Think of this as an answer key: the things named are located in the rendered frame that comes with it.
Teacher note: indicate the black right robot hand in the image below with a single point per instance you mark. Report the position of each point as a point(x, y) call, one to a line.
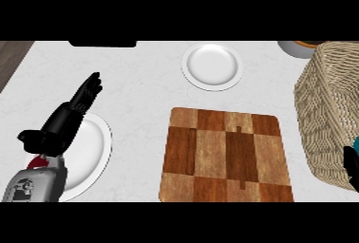
point(352, 171)

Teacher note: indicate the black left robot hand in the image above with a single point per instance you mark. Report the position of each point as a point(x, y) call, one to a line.
point(62, 126)

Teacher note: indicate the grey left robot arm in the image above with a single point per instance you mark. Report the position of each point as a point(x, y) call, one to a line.
point(37, 185)

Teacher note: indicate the pale wicker basket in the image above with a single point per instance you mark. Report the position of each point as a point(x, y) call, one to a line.
point(327, 120)

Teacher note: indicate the checkered wooden cutting board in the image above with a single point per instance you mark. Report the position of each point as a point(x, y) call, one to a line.
point(225, 158)

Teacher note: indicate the teal object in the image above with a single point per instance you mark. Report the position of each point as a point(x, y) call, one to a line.
point(356, 142)

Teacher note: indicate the large white plate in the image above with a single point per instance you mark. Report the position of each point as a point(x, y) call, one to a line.
point(89, 152)

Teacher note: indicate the red round object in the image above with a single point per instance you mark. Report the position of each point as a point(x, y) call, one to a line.
point(37, 162)

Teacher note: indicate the black appliance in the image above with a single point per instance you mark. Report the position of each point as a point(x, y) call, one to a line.
point(102, 43)

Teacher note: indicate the small white plate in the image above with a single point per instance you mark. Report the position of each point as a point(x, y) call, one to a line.
point(212, 65)

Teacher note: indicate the grey bowl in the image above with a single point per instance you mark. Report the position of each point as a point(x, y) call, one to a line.
point(294, 50)

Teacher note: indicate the orange brown object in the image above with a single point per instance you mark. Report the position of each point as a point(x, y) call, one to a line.
point(311, 43)

